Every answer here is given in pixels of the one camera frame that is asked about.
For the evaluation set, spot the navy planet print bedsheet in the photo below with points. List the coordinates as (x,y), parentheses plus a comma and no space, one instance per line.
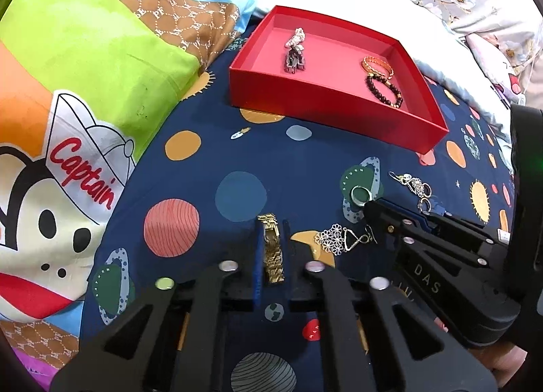
(209,172)

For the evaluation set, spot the silver crystal earring cluster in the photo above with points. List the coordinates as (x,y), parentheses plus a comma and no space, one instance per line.
(416,186)

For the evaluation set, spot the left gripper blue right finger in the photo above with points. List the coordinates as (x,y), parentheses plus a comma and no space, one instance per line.
(286,251)

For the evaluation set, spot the person right hand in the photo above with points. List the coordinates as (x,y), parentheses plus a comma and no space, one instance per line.
(503,359)

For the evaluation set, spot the light blue pillow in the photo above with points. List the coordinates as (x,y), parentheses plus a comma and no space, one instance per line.
(437,53)

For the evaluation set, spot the colourful monkey cartoon quilt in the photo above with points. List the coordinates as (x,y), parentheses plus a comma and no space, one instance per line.
(85,87)

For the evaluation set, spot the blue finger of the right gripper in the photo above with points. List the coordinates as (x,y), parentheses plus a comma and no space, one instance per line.
(399,211)

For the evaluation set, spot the pink cartoon plush pillow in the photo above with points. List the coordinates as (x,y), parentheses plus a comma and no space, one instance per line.
(497,69)

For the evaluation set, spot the gold chain bangle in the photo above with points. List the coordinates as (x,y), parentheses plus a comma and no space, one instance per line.
(377,67)

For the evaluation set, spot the red cardboard tray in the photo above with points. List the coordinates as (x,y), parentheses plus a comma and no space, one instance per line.
(306,65)

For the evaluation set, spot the silver flower earring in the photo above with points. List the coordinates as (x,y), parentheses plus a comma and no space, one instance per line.
(338,240)

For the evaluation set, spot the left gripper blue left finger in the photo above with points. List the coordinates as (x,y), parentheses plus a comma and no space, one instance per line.
(258,267)

